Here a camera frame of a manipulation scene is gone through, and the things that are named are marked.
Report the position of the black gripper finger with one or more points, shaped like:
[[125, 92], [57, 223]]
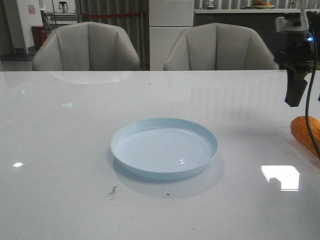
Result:
[[296, 84]]

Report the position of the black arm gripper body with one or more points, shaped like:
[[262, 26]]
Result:
[[296, 50]]

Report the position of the orange corn cob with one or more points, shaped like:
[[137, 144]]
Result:
[[300, 132]]

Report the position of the light blue round plate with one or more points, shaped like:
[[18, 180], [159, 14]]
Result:
[[164, 148]]

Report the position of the dark grey counter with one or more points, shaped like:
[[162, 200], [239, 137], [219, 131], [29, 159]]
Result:
[[263, 23]]

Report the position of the fruit bowl on counter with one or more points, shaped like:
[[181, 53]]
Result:
[[260, 4]]

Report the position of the grey right upholstered chair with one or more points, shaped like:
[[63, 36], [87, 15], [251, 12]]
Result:
[[219, 47]]

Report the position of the grey upholstered chair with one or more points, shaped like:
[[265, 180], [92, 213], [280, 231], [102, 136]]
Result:
[[219, 47], [87, 46]]

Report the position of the white cabinet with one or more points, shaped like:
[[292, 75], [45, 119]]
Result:
[[167, 19]]

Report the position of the red barrier belt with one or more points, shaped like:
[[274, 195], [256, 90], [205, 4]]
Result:
[[110, 16]]

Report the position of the grey left upholstered chair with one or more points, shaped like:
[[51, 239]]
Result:
[[87, 46]]

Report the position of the red bin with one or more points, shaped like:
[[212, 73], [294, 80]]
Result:
[[39, 35]]

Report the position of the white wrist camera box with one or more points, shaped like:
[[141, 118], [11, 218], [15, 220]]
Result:
[[284, 24]]

